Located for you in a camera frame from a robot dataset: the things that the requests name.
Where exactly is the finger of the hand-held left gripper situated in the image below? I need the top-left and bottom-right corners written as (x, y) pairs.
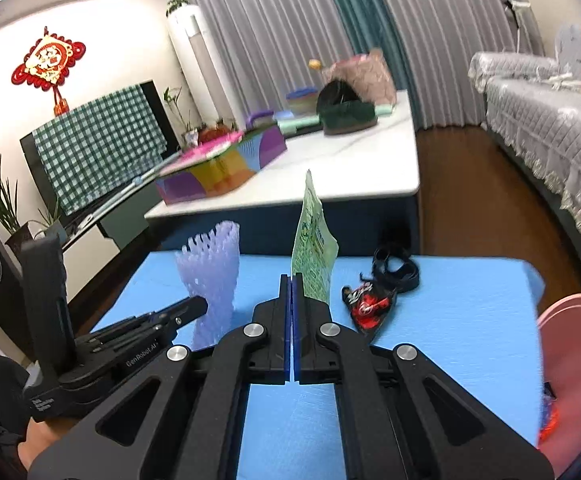
top-left (85, 295), bottom-right (208, 347)

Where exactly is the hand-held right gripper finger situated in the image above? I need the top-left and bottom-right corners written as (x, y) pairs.
top-left (294, 272), bottom-right (555, 480)
top-left (27, 274), bottom-right (295, 480)

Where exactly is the purple foam net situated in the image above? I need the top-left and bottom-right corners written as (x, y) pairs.
top-left (175, 220), bottom-right (241, 348)

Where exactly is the green printed packet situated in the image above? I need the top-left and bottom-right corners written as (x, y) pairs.
top-left (290, 170), bottom-right (340, 306)

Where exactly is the pink plastic basin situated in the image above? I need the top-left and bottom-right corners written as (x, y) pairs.
top-left (537, 294), bottom-right (581, 463)

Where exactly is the person's left forearm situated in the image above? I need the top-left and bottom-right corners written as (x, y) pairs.
top-left (0, 355), bottom-right (78, 480)

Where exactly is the red and black wrapper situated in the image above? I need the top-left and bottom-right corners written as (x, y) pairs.
top-left (341, 282), bottom-right (399, 345)

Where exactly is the small potted plant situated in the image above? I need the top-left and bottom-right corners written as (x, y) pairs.
top-left (28, 200), bottom-right (69, 247)

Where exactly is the tall potted plant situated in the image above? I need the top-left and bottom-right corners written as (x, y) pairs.
top-left (0, 155), bottom-right (36, 257)

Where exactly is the colourful rectangular box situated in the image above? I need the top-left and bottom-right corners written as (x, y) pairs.
top-left (154, 125), bottom-right (288, 206)

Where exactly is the blue tablecloth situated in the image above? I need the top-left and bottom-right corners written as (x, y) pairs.
top-left (90, 251), bottom-right (545, 480)

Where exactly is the green checkered cloth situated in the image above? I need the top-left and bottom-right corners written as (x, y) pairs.
top-left (33, 85), bottom-right (167, 217)

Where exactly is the white coffee table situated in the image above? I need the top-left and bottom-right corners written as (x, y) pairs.
top-left (144, 89), bottom-right (420, 256)

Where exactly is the red decoration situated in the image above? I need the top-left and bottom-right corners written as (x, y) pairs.
top-left (198, 119), bottom-right (238, 144)

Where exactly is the black television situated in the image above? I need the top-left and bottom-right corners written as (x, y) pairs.
top-left (19, 79), bottom-right (180, 231)

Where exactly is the bamboo plant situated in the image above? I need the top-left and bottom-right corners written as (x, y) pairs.
top-left (163, 86), bottom-right (197, 147)

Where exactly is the mint green tray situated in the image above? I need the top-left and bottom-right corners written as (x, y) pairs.
top-left (273, 105), bottom-right (396, 137)

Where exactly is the dark green round basket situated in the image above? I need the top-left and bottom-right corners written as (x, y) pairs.
top-left (315, 79), bottom-right (379, 136)

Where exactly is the stack of coloured bowls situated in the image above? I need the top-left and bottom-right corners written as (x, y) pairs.
top-left (285, 87), bottom-right (320, 116)

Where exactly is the white standing air conditioner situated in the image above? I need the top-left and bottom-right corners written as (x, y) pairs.
top-left (167, 4), bottom-right (234, 131)

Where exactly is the red Chinese knot ornament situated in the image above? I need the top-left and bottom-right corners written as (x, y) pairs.
top-left (11, 26), bottom-right (87, 117)

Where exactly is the pink lace bag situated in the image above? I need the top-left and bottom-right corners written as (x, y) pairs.
top-left (321, 48), bottom-right (397, 106)

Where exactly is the grey curtain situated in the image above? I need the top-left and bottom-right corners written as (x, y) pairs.
top-left (180, 0), bottom-right (356, 126)
top-left (365, 0), bottom-right (546, 128)

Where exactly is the teal curtain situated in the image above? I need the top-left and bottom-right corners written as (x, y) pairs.
top-left (315, 0), bottom-right (421, 131)

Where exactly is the grey quilted sofa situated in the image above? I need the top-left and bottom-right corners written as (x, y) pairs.
top-left (468, 25), bottom-right (581, 281)

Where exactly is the white floor lamp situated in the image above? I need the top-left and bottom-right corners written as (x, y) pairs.
top-left (503, 0), bottom-right (532, 54)

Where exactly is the black strap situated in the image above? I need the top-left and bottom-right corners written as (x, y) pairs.
top-left (373, 245), bottom-right (421, 292)

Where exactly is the purple handle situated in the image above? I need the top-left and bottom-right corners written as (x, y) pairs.
top-left (245, 109), bottom-right (275, 130)

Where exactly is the white cable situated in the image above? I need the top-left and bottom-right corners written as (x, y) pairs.
top-left (545, 72), bottom-right (581, 94)

